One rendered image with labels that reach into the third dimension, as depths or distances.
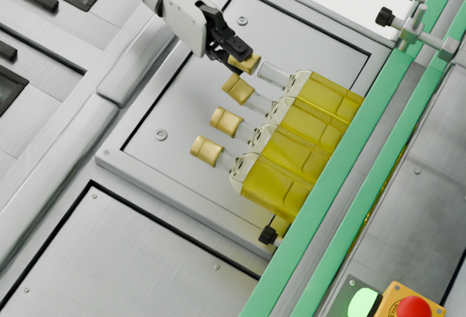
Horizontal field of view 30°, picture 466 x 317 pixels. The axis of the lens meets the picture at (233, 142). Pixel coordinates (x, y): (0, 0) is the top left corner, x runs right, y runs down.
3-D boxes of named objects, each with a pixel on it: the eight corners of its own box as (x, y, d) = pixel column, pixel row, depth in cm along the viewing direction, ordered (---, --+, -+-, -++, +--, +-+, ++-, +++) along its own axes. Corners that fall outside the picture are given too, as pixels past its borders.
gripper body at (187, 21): (151, 24, 149) (197, 66, 146) (151, -12, 140) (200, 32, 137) (183, 0, 151) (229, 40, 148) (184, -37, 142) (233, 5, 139)
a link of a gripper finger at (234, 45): (210, 37, 140) (240, 64, 139) (211, 26, 137) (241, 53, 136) (224, 26, 141) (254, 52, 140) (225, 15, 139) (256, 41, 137)
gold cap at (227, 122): (243, 125, 137) (219, 112, 138) (245, 114, 134) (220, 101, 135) (231, 142, 136) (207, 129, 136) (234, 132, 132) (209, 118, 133)
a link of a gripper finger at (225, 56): (208, 60, 146) (236, 84, 144) (209, 49, 143) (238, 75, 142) (221, 48, 147) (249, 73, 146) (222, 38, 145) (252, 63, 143)
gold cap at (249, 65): (260, 63, 143) (236, 51, 144) (262, 52, 140) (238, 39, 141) (249, 79, 141) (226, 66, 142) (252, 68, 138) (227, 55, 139)
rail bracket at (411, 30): (436, 83, 137) (365, 47, 139) (472, 21, 122) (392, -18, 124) (428, 97, 136) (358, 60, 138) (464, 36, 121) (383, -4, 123)
